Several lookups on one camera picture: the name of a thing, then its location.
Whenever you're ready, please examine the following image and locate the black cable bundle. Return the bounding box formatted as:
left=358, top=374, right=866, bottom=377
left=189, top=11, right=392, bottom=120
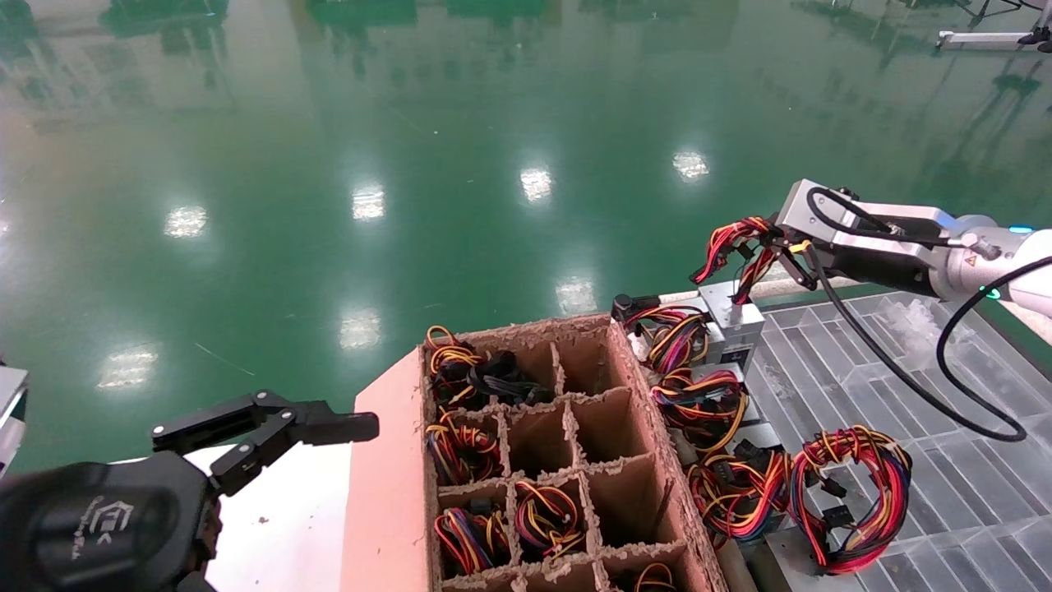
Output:
left=468, top=352, right=553, bottom=405

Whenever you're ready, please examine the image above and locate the short black wrist cable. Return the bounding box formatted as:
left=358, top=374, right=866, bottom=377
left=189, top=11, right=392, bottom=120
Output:
left=805, top=186, right=967, bottom=247

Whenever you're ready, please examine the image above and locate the clear plastic compartment tray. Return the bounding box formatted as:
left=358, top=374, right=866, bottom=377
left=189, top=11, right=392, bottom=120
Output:
left=744, top=292, right=1052, bottom=592

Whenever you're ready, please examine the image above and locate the crumpled clear plastic bag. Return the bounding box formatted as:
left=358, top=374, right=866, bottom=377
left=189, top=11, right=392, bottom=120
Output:
left=879, top=298, right=942, bottom=346

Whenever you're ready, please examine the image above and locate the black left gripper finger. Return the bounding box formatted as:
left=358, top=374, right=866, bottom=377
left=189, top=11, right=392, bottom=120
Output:
left=150, top=391, right=381, bottom=497

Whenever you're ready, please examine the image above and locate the grey metal panel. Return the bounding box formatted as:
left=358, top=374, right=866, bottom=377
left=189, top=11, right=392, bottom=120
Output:
left=0, top=366, right=30, bottom=478

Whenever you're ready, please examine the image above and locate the long black arm cable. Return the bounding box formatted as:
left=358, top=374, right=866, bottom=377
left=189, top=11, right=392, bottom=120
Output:
left=808, top=243, right=1052, bottom=442

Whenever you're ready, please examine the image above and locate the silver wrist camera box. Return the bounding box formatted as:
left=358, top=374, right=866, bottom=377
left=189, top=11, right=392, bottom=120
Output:
left=777, top=178, right=958, bottom=247

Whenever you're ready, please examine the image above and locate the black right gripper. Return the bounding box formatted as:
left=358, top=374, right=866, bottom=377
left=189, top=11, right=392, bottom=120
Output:
left=763, top=219, right=943, bottom=297

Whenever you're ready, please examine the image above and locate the wire bundle lower-left cell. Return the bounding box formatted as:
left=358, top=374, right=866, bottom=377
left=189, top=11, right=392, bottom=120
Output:
left=434, top=500, right=512, bottom=576

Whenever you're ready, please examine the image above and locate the white stand frame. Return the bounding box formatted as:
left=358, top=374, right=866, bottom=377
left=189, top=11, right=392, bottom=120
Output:
left=937, top=29, right=1052, bottom=54

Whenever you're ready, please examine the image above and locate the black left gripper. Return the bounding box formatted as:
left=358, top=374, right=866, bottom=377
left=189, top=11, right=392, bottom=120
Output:
left=0, top=451, right=224, bottom=592

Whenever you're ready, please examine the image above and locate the wire bundle middle-left cell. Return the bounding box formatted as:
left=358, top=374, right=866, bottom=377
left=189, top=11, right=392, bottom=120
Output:
left=426, top=409, right=504, bottom=486

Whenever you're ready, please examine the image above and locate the cardboard box with dividers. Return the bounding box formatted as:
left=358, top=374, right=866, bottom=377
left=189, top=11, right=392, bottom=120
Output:
left=339, top=312, right=728, bottom=592

